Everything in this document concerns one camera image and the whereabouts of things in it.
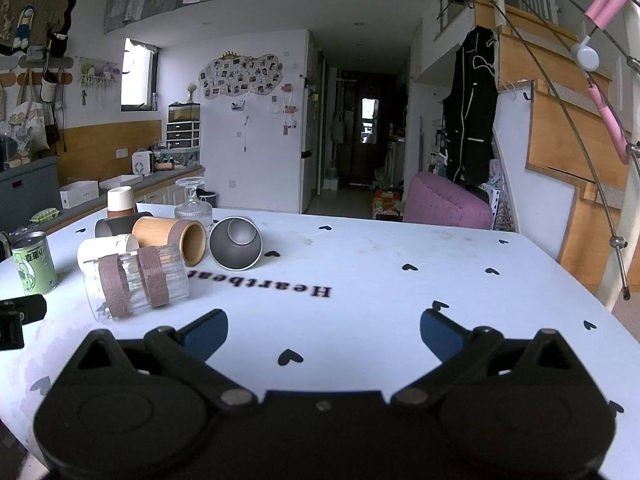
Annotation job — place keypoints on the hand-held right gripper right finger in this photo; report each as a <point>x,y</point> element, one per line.
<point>440,335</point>

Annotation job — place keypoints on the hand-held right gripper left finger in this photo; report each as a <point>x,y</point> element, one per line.
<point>207,335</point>

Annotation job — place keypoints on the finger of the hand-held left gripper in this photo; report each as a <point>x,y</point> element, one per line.
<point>20,310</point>

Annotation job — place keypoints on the clear glass cup brown bands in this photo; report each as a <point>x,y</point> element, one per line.
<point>132,285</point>

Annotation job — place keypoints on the stainless steel cup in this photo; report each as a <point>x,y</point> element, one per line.
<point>235,247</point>

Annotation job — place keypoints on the bamboo cup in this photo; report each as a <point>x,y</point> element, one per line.
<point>160,232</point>

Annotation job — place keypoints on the dark brown cup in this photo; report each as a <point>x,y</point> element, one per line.
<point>115,225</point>

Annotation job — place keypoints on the white and brown paper cup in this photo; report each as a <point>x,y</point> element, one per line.
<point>121,202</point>

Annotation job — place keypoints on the green printed can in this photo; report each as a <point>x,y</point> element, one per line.
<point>34,265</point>

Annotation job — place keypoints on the light blue heart tablecloth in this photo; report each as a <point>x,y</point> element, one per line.
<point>360,280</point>

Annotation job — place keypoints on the green egg carton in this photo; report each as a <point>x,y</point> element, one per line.
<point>45,214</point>

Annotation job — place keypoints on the grey storage box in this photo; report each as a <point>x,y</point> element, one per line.
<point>27,190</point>

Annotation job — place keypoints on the clear glass goblet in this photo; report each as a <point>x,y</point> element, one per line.
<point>192,210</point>

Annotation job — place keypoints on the white cardboard box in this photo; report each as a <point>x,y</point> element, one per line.
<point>77,194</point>

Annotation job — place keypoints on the pink pouf seat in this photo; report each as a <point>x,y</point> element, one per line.
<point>445,202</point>

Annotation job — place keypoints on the black waste bin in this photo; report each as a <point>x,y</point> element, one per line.
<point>209,199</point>

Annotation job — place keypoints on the red snack carton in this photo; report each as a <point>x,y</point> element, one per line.
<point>387,203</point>

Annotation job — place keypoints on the white tray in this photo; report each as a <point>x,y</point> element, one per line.
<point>120,181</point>

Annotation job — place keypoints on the printed tote bag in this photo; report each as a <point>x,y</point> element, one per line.
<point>25,130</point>

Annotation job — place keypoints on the small white appliance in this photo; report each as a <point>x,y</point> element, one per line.
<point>141,163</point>

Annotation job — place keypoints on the drawer organizer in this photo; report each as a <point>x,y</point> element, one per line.
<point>184,127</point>

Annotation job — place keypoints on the dark door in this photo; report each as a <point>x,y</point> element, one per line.
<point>370,130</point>

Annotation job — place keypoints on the black hanging garment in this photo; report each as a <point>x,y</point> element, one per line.
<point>470,110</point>

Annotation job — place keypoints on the wooden staircase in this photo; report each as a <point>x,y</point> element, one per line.
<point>555,135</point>

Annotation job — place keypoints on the window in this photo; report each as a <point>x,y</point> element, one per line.
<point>136,77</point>

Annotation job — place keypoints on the metal rack with pink grips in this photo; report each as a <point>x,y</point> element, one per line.
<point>612,125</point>

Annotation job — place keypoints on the photo collage wall board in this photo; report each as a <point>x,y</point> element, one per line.
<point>240,77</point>

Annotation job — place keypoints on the wall hanging with plush toy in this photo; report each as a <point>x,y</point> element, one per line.
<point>35,20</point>

